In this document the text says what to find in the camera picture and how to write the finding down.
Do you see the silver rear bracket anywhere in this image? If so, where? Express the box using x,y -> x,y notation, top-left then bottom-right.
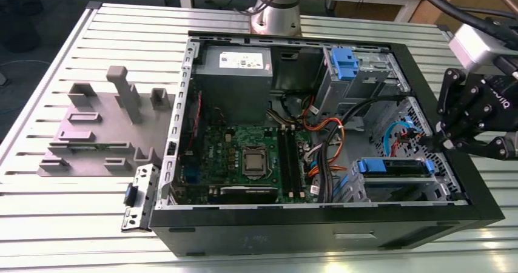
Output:
121,163 -> 159,233

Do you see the blue drive latch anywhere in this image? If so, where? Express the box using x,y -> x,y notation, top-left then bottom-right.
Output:
330,48 -> 361,81

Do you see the grey power supply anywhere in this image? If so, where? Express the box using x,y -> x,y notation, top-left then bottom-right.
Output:
194,45 -> 275,125

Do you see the silver CPU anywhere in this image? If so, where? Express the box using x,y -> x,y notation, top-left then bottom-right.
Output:
243,153 -> 269,169

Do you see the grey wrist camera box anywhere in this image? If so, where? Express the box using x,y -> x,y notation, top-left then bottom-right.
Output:
448,26 -> 510,73

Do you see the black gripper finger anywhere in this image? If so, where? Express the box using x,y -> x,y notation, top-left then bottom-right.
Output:
428,132 -> 518,161
421,67 -> 486,146

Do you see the grey parts rack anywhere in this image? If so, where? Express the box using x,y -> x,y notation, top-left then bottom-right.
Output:
36,66 -> 179,180

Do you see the green RAM stick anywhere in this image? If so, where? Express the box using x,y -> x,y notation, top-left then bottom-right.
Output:
67,143 -> 123,151

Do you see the CPU socket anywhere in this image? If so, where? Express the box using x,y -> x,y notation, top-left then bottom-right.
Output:
241,145 -> 273,181

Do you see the yellow black wire bundle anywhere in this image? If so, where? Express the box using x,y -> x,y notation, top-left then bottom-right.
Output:
266,109 -> 303,128

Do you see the white floor cable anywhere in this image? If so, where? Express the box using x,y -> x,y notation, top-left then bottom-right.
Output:
0,59 -> 56,73

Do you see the black PC case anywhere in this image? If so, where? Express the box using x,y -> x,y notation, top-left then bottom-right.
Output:
147,29 -> 506,258

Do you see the silver drive cage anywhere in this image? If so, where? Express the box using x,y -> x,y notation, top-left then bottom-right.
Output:
315,45 -> 409,112

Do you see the blue port connector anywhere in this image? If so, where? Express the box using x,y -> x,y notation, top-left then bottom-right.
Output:
123,183 -> 139,207

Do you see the green motherboard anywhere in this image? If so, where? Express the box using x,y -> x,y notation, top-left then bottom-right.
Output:
177,124 -> 321,206

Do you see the wooden desk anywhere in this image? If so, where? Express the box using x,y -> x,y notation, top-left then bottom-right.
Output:
323,0 -> 430,24

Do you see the hard disk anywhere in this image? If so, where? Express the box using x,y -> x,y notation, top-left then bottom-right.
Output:
352,158 -> 437,177

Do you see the metal disk bay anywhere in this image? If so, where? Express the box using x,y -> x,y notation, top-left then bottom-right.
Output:
352,157 -> 450,203

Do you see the orange wire bundle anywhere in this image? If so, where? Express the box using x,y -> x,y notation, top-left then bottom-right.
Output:
303,118 -> 349,177

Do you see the red black power wire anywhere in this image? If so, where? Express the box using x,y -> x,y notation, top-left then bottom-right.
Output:
398,129 -> 430,146

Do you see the blue data wire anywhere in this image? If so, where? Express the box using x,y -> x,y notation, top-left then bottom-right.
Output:
382,117 -> 418,158

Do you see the black RAM slot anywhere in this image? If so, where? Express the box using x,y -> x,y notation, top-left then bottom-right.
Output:
279,127 -> 293,197
291,127 -> 307,197
289,127 -> 303,197
283,127 -> 297,197

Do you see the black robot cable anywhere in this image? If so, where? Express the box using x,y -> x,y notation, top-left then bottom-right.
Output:
398,0 -> 518,34

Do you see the black cable bundle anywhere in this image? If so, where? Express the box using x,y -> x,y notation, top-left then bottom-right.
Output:
318,95 -> 406,203

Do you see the black graphics card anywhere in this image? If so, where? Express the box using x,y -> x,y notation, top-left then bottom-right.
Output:
210,185 -> 281,204

